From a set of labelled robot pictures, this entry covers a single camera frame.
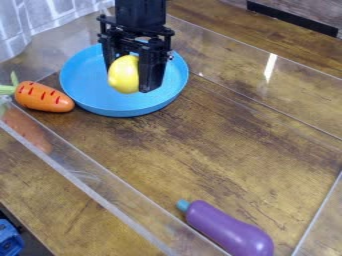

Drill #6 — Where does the purple toy eggplant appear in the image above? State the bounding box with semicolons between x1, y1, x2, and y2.
177;199;274;256

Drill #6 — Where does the blue round tray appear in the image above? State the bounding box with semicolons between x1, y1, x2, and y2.
59;44;190;117

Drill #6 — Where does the orange toy carrot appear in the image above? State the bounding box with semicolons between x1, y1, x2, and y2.
0;72;75;113

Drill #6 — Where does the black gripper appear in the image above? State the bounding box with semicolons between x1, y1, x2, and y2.
97;0;176;93

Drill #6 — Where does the clear acrylic enclosure wall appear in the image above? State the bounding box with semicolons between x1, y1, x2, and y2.
0;6;342;256

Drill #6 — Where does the blue object at corner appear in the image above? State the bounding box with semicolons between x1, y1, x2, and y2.
0;219;25;256

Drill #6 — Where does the white patterned curtain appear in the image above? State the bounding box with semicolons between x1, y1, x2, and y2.
0;0;117;62

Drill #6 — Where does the yellow toy lemon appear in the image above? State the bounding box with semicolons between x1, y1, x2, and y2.
109;55;140;94

